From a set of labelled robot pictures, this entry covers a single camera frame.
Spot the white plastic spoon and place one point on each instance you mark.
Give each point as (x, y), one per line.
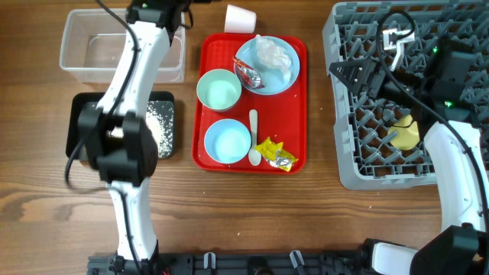
(253, 155)

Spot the light blue bowl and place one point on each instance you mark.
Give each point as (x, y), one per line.
(227, 141)

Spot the red foil wrapper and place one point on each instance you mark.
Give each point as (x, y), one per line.
(248, 76)

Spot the grey dishwasher rack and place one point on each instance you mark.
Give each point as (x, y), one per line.
(366, 158)

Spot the yellow plastic cup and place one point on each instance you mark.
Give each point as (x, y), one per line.
(406, 133)

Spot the yellow foil wrapper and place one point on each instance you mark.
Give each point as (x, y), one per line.
(275, 155)

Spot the pink plastic cup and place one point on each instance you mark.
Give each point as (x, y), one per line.
(239, 20)

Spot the clear plastic bin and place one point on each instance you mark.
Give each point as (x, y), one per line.
(93, 42)

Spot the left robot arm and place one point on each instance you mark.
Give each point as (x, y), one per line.
(120, 145)

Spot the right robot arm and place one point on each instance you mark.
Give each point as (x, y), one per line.
(451, 133)

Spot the mint green bowl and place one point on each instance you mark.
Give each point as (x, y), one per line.
(218, 90)

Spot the crumpled white tissue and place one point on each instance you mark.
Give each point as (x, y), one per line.
(273, 56)

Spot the white rice pile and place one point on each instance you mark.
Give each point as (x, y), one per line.
(160, 120)

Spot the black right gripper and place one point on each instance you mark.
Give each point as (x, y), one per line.
(371, 76)

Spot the light blue plate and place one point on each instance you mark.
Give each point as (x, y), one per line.
(272, 78)

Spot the black waste tray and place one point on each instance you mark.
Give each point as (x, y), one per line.
(88, 100)

